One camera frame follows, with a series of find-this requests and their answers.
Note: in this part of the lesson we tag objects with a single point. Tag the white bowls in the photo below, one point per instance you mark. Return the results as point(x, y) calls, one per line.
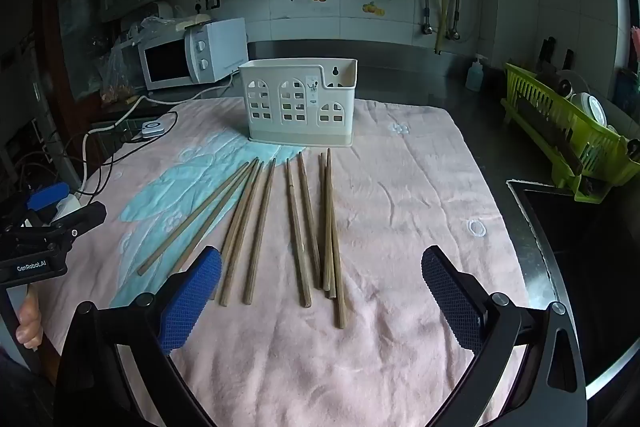
point(592, 108)

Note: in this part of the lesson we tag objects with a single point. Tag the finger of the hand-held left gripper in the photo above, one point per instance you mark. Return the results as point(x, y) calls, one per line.
point(47, 197)
point(82, 218)

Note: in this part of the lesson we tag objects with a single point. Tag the clear plastic bag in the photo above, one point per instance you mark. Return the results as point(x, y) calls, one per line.
point(117, 72)

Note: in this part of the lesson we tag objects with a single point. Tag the soap dispenser bottle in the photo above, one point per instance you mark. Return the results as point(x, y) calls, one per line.
point(474, 78)

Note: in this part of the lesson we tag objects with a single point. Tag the wall socket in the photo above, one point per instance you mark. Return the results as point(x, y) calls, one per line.
point(212, 1)

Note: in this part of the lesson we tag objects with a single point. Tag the white rounded appliance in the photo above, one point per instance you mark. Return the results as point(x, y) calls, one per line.
point(165, 11)

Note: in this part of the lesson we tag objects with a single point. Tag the green dish rack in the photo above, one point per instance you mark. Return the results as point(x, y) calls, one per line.
point(590, 142)

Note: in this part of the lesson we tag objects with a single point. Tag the steel sink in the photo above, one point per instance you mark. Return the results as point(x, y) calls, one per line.
point(590, 257)

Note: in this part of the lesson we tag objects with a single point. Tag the pink and blue towel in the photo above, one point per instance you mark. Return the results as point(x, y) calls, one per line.
point(400, 207)

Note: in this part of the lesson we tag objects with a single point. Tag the cream plastic chopstick holder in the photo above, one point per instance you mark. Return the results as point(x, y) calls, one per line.
point(300, 127)

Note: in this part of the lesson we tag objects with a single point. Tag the white square device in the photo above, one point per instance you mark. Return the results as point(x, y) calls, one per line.
point(152, 128)

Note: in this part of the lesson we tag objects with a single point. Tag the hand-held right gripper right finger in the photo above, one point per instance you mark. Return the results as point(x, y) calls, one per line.
point(450, 302)

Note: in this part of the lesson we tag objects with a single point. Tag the person's left hand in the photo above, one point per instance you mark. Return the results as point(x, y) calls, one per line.
point(29, 324)

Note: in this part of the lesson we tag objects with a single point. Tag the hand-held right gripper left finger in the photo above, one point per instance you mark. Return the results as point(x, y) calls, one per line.
point(192, 302)

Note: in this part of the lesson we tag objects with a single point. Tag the white microwave oven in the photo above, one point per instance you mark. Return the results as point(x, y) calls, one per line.
point(165, 62)

